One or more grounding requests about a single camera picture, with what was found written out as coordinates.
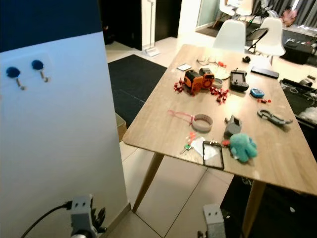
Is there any key bunch with red tag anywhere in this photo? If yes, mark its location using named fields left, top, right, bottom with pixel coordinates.
left=182, top=131, right=197, bottom=153

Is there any grey curved hook tool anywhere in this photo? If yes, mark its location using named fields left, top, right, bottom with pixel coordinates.
left=258, top=109, right=293, bottom=125

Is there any blue knob metal hook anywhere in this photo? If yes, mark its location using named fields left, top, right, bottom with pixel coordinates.
left=6, top=66, right=26, bottom=91
left=31, top=59, right=50, bottom=83

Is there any white paper sheet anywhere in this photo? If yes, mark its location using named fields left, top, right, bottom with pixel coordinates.
left=191, top=138, right=206, bottom=158

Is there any cardboard box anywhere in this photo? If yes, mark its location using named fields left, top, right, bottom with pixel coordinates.
left=115, top=113, right=128, bottom=142

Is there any teal plush toy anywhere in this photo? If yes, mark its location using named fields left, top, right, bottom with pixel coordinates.
left=229, top=132, right=259, bottom=163

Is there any grey plastic part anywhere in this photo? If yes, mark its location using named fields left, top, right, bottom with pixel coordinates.
left=224, top=116, right=242, bottom=138

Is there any grey tape roll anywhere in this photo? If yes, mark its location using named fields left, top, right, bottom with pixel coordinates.
left=192, top=114, right=213, bottom=132

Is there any wooden table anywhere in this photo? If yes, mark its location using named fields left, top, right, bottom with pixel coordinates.
left=123, top=44, right=317, bottom=238

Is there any black floor rug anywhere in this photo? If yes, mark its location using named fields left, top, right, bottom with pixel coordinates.
left=108, top=55, right=168, bottom=128

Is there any small blue case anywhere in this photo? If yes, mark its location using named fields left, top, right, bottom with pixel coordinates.
left=250, top=88, right=265, bottom=99

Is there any orange and black device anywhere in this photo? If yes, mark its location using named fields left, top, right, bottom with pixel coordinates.
left=183, top=69, right=215, bottom=96

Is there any black handheld device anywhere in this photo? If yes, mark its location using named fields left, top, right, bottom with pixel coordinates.
left=229, top=69, right=250, bottom=92

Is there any white plastic bag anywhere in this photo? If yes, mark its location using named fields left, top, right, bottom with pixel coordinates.
left=297, top=107, right=317, bottom=124

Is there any white plate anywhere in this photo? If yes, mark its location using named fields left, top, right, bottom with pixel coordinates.
left=203, top=66, right=231, bottom=80

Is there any flat black bar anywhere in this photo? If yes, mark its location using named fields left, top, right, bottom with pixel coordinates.
left=251, top=66, right=280, bottom=80

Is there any white shell chair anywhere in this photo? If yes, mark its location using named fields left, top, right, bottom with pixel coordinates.
left=212, top=19, right=247, bottom=53
left=248, top=16, right=287, bottom=57

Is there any black bag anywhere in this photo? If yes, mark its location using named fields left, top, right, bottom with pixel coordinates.
left=281, top=39, right=315, bottom=65

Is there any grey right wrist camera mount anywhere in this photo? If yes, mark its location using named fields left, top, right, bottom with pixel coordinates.
left=203, top=204, right=226, bottom=238

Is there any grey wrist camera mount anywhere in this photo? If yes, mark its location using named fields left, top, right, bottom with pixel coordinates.
left=70, top=194, right=95, bottom=234
left=203, top=204, right=226, bottom=238

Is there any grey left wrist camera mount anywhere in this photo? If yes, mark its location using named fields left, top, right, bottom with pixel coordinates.
left=70, top=194, right=95, bottom=234

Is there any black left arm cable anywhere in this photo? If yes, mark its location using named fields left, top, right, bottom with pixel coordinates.
left=21, top=201, right=74, bottom=238

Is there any pink string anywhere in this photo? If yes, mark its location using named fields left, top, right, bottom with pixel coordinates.
left=167, top=110, right=196, bottom=124

